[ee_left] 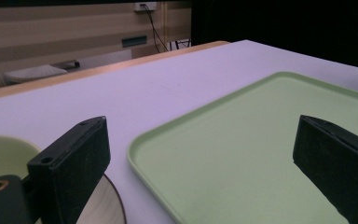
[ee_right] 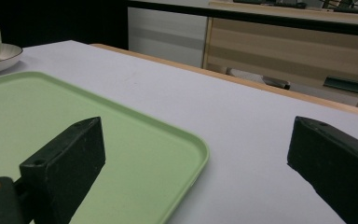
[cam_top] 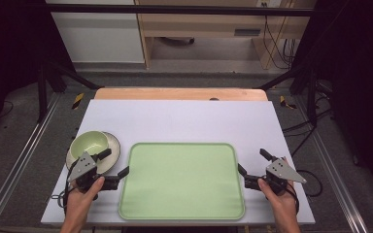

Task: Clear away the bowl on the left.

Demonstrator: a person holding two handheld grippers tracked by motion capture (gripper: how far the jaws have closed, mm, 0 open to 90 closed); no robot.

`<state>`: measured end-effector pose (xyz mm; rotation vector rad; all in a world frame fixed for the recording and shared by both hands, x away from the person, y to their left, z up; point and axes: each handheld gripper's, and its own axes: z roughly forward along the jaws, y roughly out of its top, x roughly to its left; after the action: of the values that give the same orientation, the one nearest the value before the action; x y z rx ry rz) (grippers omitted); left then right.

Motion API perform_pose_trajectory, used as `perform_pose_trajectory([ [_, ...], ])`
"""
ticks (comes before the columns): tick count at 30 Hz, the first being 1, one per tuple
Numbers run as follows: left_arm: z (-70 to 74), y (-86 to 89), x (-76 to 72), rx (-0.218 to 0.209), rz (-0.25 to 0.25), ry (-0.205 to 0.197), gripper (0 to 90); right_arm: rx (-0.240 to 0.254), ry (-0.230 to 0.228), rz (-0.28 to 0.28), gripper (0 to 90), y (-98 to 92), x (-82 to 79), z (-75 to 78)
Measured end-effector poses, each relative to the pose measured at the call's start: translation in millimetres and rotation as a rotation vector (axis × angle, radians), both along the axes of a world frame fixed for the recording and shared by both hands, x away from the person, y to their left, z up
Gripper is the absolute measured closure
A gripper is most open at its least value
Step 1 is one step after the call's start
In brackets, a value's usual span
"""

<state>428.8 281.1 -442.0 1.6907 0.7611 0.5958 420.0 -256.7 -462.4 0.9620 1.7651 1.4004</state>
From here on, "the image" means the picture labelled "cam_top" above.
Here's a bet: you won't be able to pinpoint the black curtain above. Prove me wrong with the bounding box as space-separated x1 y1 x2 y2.
0 0 77 147
289 0 373 208

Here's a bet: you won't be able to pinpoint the black floor cables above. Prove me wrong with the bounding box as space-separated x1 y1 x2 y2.
281 81 335 158

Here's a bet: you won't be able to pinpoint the metal floor rail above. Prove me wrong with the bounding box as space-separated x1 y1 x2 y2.
294 96 370 233
0 92 62 233

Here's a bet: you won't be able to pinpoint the yellow black tape strip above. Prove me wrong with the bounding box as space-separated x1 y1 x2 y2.
71 92 85 111
279 94 298 111

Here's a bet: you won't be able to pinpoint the thin black floor cable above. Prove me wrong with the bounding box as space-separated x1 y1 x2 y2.
0 99 15 120

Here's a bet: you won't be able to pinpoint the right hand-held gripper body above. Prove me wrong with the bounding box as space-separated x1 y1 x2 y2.
244 157 308 196

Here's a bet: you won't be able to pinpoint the white cabinet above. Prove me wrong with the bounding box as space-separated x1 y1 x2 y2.
45 0 146 64

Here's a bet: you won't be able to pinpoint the light green tray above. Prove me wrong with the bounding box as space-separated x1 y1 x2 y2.
118 142 247 221

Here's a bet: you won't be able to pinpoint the black horizontal frame bar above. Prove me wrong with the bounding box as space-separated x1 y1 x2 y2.
47 3 319 17

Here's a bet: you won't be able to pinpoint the wooden table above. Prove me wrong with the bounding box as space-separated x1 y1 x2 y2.
93 86 269 102

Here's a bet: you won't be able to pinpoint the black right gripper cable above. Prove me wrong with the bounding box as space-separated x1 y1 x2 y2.
290 168 324 208

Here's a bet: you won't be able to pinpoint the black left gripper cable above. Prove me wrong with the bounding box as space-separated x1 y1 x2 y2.
51 159 80 216

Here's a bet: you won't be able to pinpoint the person's left hand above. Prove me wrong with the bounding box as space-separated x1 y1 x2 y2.
65 176 106 212

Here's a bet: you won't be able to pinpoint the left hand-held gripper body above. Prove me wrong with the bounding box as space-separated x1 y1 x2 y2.
66 150 120 192

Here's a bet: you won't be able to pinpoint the person's right hand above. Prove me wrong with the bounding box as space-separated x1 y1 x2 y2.
257 156 301 216

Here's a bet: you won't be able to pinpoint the wooden desk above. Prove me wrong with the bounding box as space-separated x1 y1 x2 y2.
134 0 318 70

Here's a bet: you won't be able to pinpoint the white table board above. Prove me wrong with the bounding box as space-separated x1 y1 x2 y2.
40 99 316 227

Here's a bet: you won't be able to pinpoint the cream round plate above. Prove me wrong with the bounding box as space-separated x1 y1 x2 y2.
65 131 122 176

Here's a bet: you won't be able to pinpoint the black metal stand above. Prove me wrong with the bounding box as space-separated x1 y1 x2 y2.
256 62 320 128
36 57 102 124

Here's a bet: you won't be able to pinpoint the light green bowl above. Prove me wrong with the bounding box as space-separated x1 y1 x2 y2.
69 130 111 160

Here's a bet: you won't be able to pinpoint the black hanging desk cables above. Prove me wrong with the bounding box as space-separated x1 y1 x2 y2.
262 14 298 70

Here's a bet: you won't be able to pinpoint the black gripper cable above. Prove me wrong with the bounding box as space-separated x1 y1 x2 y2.
290 168 324 208
51 159 80 216

